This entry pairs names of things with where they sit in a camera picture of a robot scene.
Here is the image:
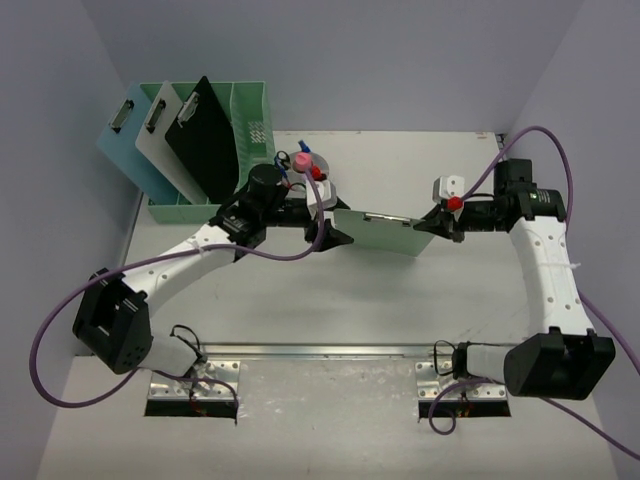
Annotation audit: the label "green mesh file organizer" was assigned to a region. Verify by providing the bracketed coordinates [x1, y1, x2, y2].
[148, 81, 275, 224]

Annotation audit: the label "white clipboard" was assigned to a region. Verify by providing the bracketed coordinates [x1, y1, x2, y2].
[135, 81, 207, 205]

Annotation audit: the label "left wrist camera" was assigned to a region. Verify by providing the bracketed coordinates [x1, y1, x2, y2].
[305, 173, 338, 219]

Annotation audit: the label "blue clipboard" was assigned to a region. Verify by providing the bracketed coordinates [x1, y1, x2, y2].
[96, 84, 178, 205]

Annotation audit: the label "black clipboard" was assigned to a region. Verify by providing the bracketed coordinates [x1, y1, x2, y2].
[165, 76, 240, 204]

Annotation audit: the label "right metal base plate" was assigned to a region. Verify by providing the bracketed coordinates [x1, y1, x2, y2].
[414, 359, 507, 402]

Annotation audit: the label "green clipboard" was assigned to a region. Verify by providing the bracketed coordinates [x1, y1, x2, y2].
[333, 209, 435, 257]

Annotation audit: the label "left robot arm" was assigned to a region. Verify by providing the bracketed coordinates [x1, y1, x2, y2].
[72, 164, 353, 393]

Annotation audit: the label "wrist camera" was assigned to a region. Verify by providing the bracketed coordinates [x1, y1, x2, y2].
[432, 175, 465, 212]
[305, 173, 338, 219]

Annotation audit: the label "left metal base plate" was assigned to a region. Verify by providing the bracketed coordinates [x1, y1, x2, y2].
[147, 357, 242, 401]

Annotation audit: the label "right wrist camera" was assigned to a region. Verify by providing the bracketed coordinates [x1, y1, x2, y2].
[432, 175, 465, 212]

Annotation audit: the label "white round desk organizer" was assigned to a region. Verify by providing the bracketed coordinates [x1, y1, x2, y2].
[282, 151, 330, 192]

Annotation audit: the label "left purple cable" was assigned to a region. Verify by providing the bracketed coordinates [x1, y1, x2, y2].
[28, 167, 329, 409]

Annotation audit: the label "black handled scissors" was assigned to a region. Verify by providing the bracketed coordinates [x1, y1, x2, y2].
[274, 150, 291, 171]

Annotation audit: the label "metal base plate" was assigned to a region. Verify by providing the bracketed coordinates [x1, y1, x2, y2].
[147, 357, 242, 401]
[414, 359, 507, 402]

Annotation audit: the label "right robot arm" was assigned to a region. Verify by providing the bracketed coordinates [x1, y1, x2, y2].
[414, 159, 616, 400]

